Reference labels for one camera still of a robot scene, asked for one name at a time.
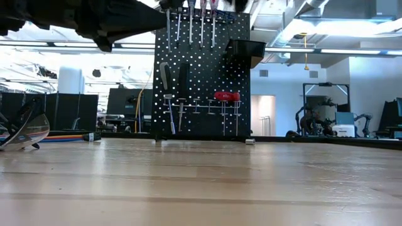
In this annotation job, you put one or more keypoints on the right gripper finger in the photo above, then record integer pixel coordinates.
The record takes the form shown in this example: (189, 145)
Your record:
(241, 4)

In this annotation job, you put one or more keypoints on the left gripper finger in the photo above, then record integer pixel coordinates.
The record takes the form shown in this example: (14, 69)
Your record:
(144, 19)

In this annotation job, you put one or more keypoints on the clear black-framed safety glasses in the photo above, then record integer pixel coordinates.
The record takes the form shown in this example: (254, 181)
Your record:
(28, 128)

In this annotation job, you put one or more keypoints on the long chrome socket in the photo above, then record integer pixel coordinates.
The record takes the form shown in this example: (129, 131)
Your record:
(250, 142)

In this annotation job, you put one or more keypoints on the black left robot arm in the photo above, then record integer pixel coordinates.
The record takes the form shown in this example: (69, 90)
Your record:
(41, 12)

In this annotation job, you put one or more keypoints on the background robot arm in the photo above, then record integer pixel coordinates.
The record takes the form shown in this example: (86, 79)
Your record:
(366, 120)
(311, 120)

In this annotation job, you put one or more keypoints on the ceiling light strip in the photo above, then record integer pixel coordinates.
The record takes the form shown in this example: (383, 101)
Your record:
(348, 51)
(289, 50)
(132, 45)

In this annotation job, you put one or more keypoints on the black plastic pegboard bin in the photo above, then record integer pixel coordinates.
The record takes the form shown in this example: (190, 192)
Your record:
(245, 50)

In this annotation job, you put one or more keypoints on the black round ceiling sensor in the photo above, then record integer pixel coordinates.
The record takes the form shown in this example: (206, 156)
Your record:
(96, 73)

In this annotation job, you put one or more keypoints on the white round column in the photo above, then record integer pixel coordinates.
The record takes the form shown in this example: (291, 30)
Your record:
(70, 81)

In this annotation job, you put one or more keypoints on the black metal pegboard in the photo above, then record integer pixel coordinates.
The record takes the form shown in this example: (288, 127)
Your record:
(207, 75)

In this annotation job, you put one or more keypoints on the black computer monitor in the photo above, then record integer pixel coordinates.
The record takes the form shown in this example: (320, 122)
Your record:
(125, 102)

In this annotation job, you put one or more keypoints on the black partition screen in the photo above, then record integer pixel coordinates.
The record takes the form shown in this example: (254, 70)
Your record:
(69, 110)

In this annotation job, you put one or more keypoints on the small black cylindrical tool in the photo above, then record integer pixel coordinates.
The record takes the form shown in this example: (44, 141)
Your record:
(91, 137)

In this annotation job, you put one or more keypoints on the grey blue box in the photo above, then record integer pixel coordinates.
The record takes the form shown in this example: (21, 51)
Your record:
(344, 118)

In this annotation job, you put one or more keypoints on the white box device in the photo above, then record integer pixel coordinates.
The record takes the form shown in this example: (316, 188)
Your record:
(344, 130)

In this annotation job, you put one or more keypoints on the dark monitor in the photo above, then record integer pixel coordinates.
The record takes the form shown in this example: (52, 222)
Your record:
(391, 117)

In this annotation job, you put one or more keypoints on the grey wall vent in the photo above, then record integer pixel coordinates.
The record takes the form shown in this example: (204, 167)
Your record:
(264, 73)
(313, 74)

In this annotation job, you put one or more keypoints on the silver ventilation duct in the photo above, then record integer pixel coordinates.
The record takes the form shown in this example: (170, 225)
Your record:
(345, 29)

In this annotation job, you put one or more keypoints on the black background rig frame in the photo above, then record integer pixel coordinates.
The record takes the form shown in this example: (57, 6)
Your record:
(326, 84)

